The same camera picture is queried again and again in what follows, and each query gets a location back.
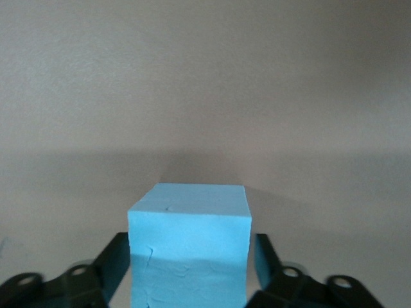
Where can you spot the brown table cover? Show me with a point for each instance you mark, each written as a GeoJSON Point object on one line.
{"type": "Point", "coordinates": [205, 80]}

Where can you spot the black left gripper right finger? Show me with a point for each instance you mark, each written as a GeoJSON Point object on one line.
{"type": "Point", "coordinates": [289, 288]}

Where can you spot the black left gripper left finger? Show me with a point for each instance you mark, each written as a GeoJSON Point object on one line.
{"type": "Point", "coordinates": [80, 285]}

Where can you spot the blue foam cube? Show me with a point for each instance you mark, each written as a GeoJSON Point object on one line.
{"type": "Point", "coordinates": [189, 244]}

